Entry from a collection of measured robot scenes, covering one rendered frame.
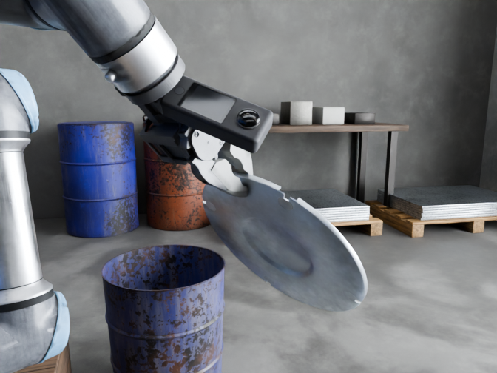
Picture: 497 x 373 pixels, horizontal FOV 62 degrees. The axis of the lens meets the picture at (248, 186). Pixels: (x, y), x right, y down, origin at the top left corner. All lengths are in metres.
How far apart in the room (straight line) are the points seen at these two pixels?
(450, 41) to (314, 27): 1.49
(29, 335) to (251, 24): 3.62
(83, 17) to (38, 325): 0.58
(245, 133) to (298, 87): 3.78
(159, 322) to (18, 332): 0.60
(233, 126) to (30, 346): 0.57
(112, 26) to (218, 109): 0.13
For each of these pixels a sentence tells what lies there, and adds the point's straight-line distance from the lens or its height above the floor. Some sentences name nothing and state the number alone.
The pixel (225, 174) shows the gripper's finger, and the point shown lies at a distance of 0.52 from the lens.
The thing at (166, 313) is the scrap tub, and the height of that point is 0.40.
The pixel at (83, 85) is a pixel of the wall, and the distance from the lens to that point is 4.03.
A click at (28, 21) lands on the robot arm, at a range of 0.51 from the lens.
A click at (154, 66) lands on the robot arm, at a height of 1.06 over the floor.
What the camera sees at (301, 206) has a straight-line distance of 0.52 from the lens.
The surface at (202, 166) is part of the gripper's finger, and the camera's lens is 0.49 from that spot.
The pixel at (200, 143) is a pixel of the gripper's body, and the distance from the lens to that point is 0.47.
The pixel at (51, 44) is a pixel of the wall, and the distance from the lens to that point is 4.11.
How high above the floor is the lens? 1.02
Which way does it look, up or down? 11 degrees down
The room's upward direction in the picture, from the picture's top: straight up
